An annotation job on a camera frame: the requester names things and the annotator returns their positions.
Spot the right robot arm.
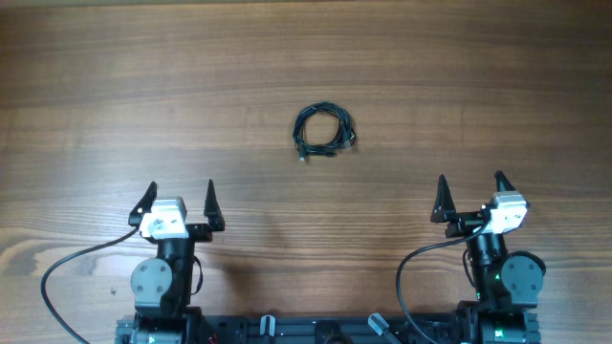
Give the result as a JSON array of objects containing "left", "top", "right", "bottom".
[{"left": 430, "top": 171, "right": 546, "bottom": 344}]

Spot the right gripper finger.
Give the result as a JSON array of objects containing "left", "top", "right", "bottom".
[
  {"left": 494, "top": 170, "right": 515, "bottom": 192},
  {"left": 430, "top": 174, "right": 457, "bottom": 224}
]

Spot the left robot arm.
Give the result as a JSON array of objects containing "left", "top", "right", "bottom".
[{"left": 115, "top": 182, "right": 226, "bottom": 344}]

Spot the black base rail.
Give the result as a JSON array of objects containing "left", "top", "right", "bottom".
[{"left": 114, "top": 312, "right": 542, "bottom": 344}]

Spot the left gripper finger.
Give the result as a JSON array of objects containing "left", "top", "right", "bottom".
[
  {"left": 204, "top": 180, "right": 226, "bottom": 231},
  {"left": 128, "top": 182, "right": 158, "bottom": 226}
]

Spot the black cable bundle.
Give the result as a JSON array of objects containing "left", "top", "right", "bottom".
[{"left": 292, "top": 100, "right": 358, "bottom": 163}]

